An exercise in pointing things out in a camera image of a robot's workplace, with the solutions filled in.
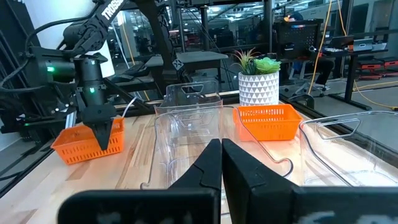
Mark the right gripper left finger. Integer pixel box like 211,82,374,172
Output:
57,139,222,224

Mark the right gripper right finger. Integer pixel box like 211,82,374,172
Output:
221,139,398,224

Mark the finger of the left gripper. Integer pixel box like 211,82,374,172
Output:
101,119,113,151
90,123,104,150

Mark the orange plastic basket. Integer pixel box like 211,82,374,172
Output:
51,117,125,165
233,104,303,142

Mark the clear plastic storage bin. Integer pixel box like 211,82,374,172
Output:
154,80,223,116
298,111,398,187
139,105,294,191

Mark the white patterned potted plant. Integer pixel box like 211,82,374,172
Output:
232,48,282,106

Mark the grey desk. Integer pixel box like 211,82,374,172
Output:
144,51,229,83

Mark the person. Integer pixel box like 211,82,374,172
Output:
310,58,335,91

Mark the black desk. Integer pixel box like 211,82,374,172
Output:
323,48,389,111

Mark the red black tool case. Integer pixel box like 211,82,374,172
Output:
384,57,398,77
357,60,384,80

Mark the dark laptop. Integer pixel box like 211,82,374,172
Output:
329,35,355,52

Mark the grey electronics box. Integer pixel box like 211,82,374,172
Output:
353,39,374,52

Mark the thin white cable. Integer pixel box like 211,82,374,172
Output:
121,96,137,119

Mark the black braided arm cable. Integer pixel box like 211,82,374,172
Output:
0,57,35,94

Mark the yellow hanging cable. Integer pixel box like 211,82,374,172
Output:
337,0,398,111
307,0,333,95

